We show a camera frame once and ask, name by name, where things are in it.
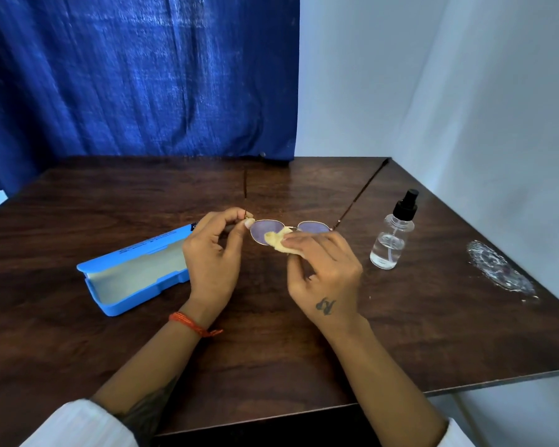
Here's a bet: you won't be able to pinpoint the person's right hand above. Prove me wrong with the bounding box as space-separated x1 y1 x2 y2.
282 230 364 330

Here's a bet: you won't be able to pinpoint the person's left hand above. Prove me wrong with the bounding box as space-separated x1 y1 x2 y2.
183 207 256 318

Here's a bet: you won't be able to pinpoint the yellow cleaning cloth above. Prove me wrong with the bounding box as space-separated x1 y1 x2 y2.
264 226 304 256

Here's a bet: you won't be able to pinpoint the thin metal frame eyeglasses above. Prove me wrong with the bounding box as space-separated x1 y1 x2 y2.
242 159 391 247

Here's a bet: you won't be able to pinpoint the person's right forearm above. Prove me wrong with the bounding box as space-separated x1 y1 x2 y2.
324 316 449 447

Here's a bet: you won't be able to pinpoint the person's left forearm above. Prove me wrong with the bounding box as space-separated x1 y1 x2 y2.
89 300 220 426

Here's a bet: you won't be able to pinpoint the clear spray bottle black cap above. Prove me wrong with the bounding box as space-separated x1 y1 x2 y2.
369 189 420 271

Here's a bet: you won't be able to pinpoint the open blue eyeglasses case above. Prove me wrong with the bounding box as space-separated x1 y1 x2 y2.
76 223 199 317

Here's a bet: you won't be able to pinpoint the blue curtain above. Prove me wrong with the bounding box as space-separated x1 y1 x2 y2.
0 0 301 197

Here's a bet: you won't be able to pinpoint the crumpled clear plastic wrapper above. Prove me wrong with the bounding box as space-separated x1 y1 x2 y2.
466 240 540 303

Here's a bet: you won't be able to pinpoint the white right sleeve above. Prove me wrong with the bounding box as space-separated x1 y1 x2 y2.
439 417 477 447

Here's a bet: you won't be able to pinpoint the white sleeve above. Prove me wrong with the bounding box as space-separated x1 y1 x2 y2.
20 399 138 447
439 417 477 447

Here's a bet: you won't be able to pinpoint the white left sleeve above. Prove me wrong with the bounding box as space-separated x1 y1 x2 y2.
20 399 138 447

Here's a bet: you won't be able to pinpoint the orange thread bracelet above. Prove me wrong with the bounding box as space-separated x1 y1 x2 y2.
169 312 224 339

